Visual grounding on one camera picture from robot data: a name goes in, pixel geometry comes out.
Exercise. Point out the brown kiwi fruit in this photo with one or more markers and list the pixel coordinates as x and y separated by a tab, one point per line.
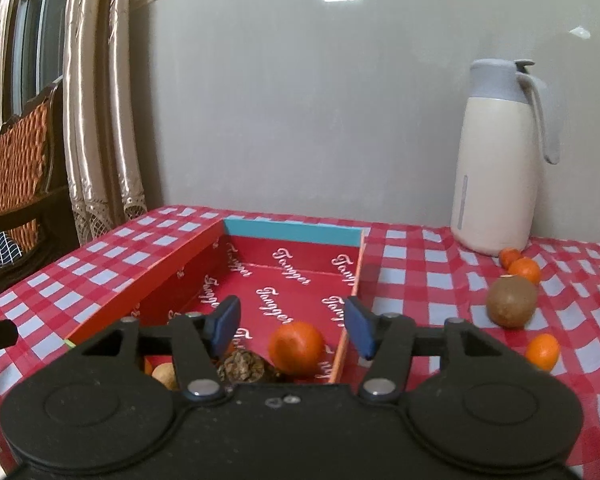
511	302

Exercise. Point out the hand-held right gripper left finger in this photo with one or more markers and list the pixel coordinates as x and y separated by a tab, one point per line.
224	322

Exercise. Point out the wicker chair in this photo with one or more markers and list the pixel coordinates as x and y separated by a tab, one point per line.
15	170

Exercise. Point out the colourful cardboard box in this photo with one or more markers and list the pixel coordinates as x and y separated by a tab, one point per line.
280	280

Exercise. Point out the large dark orange mandarin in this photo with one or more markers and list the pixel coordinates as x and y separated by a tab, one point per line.
296	349

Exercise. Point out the window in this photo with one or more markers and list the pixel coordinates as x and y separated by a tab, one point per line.
42	25

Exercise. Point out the small orange mandarin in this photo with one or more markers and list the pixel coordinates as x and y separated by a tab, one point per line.
507	257
526	270
542	352

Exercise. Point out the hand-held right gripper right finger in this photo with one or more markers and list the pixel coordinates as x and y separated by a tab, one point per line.
360	325

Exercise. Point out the cream and grey thermos jug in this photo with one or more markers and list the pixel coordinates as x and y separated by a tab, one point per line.
490	170

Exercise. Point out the dark brown wrinkled fruit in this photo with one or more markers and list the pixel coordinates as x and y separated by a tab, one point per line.
240	366

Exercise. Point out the red checked tablecloth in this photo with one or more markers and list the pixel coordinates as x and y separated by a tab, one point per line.
420	270

